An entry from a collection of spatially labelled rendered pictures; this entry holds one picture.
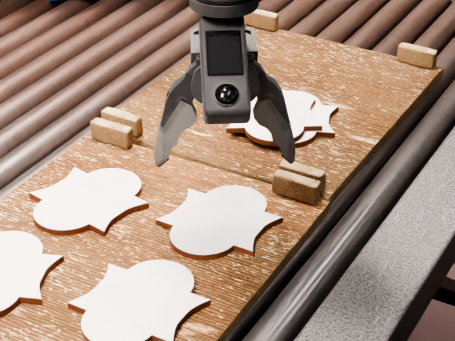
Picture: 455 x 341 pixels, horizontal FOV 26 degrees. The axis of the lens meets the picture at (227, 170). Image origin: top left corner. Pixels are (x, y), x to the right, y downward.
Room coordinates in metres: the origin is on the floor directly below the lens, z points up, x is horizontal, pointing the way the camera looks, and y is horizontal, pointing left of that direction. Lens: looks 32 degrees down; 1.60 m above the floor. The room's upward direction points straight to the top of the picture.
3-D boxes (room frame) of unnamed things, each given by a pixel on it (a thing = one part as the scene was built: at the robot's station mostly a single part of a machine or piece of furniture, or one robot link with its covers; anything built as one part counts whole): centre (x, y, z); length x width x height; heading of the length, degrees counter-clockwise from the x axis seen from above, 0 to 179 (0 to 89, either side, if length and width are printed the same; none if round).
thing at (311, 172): (1.01, -0.09, 0.95); 0.06 x 0.02 x 0.03; 60
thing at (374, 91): (1.25, -0.07, 0.93); 0.41 x 0.35 x 0.02; 150
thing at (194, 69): (0.95, 0.00, 1.16); 0.09 x 0.08 x 0.12; 3
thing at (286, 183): (0.99, -0.08, 0.95); 0.06 x 0.02 x 0.03; 61
